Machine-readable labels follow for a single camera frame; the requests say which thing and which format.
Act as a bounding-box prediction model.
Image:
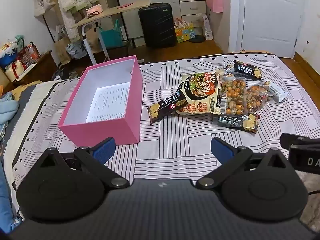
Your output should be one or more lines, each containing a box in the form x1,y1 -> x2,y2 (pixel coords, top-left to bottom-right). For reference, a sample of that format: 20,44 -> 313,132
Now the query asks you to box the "light blue cloth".
0,92 -> 19,122

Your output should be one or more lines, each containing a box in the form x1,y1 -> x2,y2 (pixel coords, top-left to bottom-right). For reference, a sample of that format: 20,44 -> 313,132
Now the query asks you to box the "white door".
236,0 -> 307,59

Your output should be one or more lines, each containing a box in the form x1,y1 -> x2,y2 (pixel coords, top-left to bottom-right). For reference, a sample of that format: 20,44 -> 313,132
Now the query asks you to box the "cream bag with red ribbon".
5,60 -> 25,82

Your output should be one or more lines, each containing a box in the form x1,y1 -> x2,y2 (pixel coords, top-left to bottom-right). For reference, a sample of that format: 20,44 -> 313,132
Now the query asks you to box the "black suitcase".
139,2 -> 177,48

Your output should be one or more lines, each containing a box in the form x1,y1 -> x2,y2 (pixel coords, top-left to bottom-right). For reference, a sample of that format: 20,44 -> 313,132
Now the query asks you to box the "striped bed sheet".
0,52 -> 320,230

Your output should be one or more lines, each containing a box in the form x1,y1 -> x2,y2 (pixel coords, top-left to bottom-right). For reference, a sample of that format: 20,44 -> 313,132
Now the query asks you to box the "wooden folding table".
71,0 -> 150,65

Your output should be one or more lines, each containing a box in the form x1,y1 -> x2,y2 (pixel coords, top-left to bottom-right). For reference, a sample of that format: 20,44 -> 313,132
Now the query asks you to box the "colourful gift bag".
174,17 -> 194,43

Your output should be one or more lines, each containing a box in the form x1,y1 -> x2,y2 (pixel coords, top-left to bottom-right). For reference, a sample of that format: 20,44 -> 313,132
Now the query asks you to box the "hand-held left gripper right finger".
195,137 -> 288,190

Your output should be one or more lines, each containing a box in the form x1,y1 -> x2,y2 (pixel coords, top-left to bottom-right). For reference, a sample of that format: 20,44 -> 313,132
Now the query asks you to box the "teal tote bag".
99,19 -> 123,48

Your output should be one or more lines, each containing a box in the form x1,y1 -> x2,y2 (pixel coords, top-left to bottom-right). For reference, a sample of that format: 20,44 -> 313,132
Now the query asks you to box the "brown paper bag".
86,26 -> 103,53
54,25 -> 73,65

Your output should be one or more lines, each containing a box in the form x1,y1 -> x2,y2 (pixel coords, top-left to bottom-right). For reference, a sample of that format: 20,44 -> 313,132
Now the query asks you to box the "red box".
19,44 -> 40,64

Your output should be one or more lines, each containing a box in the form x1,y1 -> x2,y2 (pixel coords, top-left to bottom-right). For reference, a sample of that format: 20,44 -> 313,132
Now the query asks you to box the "black bag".
51,67 -> 73,80

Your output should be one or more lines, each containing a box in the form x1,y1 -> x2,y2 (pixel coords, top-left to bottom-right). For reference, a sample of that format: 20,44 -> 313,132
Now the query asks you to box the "small pink box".
86,5 -> 103,15

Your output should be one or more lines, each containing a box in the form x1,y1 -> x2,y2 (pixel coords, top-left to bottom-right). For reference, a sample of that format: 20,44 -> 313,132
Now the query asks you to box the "wooden nightstand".
12,50 -> 59,85

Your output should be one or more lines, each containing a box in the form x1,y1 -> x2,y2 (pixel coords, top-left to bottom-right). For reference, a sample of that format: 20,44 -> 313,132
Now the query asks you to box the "white printed paper sheet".
86,82 -> 131,123

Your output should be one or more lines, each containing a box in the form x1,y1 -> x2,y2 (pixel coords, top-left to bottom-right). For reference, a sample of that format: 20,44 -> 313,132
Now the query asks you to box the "black snack packet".
231,60 -> 263,81
212,112 -> 260,134
147,90 -> 188,125

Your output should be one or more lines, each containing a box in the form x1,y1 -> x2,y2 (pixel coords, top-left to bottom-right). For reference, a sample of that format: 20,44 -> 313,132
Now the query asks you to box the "white and blue bag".
66,41 -> 87,60

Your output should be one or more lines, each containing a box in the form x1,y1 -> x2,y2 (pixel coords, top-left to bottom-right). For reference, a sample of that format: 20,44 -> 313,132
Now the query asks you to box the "large noodle bag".
175,71 -> 223,115

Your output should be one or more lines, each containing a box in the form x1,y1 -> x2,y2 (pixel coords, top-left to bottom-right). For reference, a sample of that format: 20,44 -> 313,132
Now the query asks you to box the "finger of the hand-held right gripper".
280,133 -> 320,151

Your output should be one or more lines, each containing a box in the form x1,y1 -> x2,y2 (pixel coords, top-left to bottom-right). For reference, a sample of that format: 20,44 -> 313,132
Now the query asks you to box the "green and orange egg bag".
217,77 -> 248,117

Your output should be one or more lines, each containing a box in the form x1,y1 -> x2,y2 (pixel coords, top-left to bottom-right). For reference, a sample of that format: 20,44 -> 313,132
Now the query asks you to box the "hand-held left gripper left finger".
37,137 -> 130,189

